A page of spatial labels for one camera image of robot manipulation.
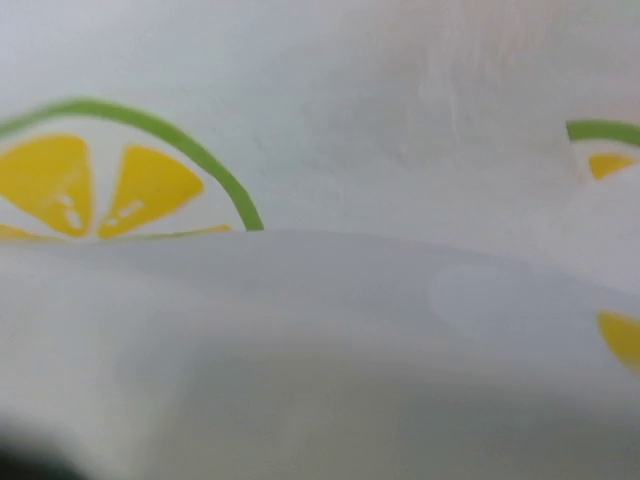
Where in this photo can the white plastic bag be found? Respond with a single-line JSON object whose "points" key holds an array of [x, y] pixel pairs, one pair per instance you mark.
{"points": [[319, 239]]}

